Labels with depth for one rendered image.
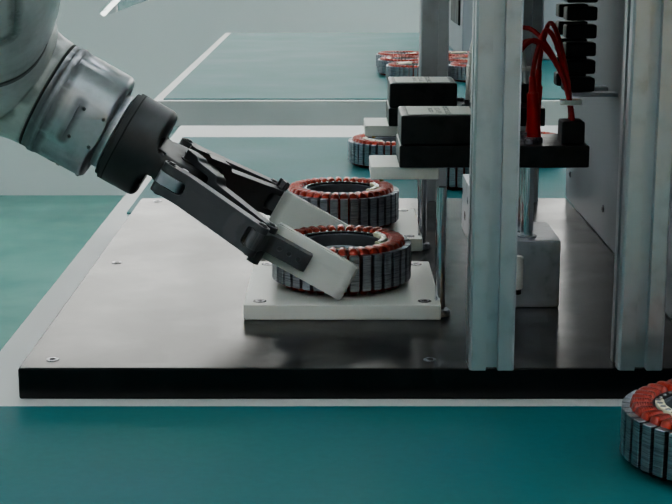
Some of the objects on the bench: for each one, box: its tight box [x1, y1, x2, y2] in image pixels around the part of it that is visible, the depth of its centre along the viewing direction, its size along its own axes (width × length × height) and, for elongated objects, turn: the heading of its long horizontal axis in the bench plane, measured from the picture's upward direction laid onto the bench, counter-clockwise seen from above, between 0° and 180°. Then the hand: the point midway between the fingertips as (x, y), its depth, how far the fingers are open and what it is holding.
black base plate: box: [18, 198, 672, 399], centre depth 130 cm, size 47×64×2 cm
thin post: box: [435, 186, 450, 318], centre depth 111 cm, size 2×2×10 cm
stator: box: [348, 133, 396, 168], centre depth 197 cm, size 11×11×4 cm
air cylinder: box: [461, 174, 469, 240], centre depth 141 cm, size 5×8×6 cm
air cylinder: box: [515, 222, 561, 307], centre depth 117 cm, size 5×8×6 cm
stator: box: [272, 224, 411, 296], centre depth 117 cm, size 11×11×4 cm
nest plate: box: [243, 261, 441, 320], centre depth 118 cm, size 15×15×1 cm
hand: (336, 256), depth 117 cm, fingers open, 13 cm apart
